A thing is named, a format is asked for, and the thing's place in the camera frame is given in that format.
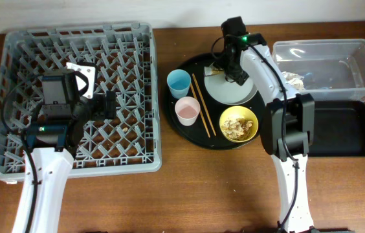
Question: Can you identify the gold snack wrapper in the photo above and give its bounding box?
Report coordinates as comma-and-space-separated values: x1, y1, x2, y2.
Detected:
204, 63, 225, 76

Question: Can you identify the food scraps pile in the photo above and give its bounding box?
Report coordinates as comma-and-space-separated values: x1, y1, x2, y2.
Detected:
221, 118, 254, 140

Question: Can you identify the black rectangular tray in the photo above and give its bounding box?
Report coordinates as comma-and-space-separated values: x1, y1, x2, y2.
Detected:
308, 100, 365, 157

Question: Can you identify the clear plastic bin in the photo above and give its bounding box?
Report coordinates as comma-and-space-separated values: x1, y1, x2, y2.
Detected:
272, 39, 365, 101

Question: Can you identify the grey dishwasher rack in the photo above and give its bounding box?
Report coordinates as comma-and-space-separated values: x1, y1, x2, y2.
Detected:
0, 23, 162, 183

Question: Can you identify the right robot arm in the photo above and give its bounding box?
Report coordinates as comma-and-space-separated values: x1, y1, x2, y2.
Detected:
220, 17, 315, 232

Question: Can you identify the grey round plate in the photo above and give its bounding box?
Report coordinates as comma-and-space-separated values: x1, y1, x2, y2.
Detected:
204, 73, 258, 105

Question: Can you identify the blue plastic cup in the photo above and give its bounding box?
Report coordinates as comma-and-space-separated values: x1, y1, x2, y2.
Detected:
167, 69, 191, 99

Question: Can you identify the pink plastic cup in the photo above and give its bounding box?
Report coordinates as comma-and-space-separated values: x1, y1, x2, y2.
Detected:
175, 96, 201, 126

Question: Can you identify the round black tray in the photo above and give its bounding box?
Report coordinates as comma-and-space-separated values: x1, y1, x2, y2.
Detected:
162, 54, 265, 150

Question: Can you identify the yellow bowl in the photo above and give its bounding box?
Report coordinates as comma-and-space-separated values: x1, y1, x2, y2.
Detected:
219, 105, 259, 143

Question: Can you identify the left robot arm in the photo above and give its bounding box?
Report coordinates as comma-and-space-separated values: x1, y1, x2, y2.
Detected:
12, 63, 116, 232

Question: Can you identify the wooden chopstick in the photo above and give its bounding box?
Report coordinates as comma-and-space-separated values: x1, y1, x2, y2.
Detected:
190, 83, 211, 138
192, 73, 217, 136

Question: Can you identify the white tissue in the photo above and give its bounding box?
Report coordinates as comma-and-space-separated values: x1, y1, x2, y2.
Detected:
282, 71, 305, 91

